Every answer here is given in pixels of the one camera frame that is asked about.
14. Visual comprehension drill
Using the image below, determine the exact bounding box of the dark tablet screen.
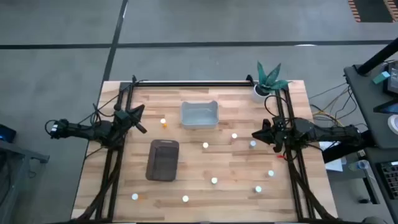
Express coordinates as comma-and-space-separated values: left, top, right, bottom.
382, 60, 398, 97

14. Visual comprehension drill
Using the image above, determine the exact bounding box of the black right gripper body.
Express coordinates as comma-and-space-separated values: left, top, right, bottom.
262, 119, 285, 154

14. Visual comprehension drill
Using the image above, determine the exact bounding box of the white plant pot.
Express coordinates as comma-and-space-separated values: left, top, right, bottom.
251, 83, 271, 104

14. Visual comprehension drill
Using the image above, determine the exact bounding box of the black keyboard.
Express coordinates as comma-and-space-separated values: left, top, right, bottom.
375, 161, 398, 200

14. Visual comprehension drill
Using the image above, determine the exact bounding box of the black desk crossbar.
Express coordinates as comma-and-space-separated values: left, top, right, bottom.
322, 130, 376, 164

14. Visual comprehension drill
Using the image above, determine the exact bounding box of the white tape roll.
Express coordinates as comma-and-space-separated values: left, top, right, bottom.
387, 114, 398, 135

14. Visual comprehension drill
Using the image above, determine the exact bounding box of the black aluminium table frame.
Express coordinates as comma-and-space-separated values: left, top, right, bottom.
73, 74, 341, 223

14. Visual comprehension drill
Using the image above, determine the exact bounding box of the dark grey desk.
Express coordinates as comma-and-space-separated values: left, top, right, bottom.
343, 60, 398, 150

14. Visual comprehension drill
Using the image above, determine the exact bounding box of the black diagonal pole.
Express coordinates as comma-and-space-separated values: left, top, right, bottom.
356, 37, 398, 76

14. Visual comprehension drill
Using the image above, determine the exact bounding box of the white paper sheet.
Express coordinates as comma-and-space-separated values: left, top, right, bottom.
318, 141, 348, 172

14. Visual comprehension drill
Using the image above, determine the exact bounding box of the dark device blue light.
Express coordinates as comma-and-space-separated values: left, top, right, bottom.
0, 123, 17, 143

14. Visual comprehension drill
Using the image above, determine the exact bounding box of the dark grey plastic bin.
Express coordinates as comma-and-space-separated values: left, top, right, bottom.
145, 139, 180, 182

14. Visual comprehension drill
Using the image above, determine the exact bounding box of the green snake plant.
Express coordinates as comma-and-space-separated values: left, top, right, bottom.
256, 61, 293, 94

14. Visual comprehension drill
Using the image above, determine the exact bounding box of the dark rug orange border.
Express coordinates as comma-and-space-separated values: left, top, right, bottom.
347, 0, 398, 23

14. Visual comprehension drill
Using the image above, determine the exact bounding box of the clear water bottle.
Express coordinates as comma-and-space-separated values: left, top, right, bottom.
348, 159, 369, 172

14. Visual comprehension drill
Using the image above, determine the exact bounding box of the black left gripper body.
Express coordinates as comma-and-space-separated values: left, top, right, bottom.
113, 103, 148, 135

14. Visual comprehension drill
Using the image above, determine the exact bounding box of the grey metal cart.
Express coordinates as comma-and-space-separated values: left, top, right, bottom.
0, 139, 50, 224

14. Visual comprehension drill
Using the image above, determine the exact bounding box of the white plastic bin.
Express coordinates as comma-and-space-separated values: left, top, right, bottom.
180, 100, 220, 130

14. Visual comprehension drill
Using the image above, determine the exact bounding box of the small teal box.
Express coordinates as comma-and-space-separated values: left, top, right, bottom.
372, 70, 391, 85

